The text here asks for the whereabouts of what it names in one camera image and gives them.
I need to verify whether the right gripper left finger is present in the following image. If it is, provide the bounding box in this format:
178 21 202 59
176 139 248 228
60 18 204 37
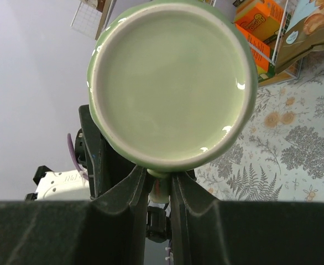
0 166 148 264

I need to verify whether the green mug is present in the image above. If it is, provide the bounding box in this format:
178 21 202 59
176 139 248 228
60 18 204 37
86 0 259 204

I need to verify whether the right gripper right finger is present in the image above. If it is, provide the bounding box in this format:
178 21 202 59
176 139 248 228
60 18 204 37
171 172 324 264

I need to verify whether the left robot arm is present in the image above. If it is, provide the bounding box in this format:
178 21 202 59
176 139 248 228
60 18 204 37
26 105 171 242

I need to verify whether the white wire wooden shelf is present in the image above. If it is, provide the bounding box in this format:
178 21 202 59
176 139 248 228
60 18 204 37
81 1 301 87

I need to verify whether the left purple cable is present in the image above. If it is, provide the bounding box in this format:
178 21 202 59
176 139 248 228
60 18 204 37
67 132 90 182

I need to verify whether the snack bag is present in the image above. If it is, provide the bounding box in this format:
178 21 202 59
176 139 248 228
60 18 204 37
275 1 324 73

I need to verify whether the floral table mat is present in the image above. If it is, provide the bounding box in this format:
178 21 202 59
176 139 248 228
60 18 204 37
195 52 324 203

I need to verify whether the middle sponge pack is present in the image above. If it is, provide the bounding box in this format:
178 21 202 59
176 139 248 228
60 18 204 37
235 24 274 83

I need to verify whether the right sponge pack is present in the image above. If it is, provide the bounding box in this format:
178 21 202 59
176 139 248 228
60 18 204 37
234 0 284 44

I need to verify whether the sponge pack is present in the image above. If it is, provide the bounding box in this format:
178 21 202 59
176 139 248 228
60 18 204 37
234 0 284 44
235 24 274 83

